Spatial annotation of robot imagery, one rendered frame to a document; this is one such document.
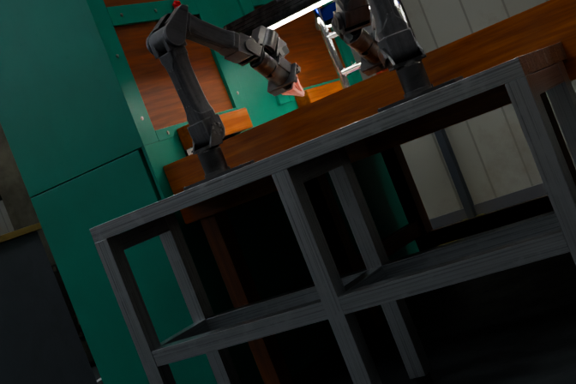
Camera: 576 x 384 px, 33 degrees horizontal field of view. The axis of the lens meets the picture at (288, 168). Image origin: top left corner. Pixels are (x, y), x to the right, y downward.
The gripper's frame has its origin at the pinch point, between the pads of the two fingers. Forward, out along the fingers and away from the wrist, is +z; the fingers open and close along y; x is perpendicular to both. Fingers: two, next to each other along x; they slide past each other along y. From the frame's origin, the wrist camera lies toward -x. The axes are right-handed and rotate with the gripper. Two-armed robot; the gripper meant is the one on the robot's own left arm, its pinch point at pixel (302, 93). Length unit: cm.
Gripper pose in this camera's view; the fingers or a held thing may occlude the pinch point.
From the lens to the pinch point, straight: 283.8
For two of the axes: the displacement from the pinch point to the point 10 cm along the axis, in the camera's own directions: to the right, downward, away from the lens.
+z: 6.4, 4.4, 6.3
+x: -0.7, 8.5, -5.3
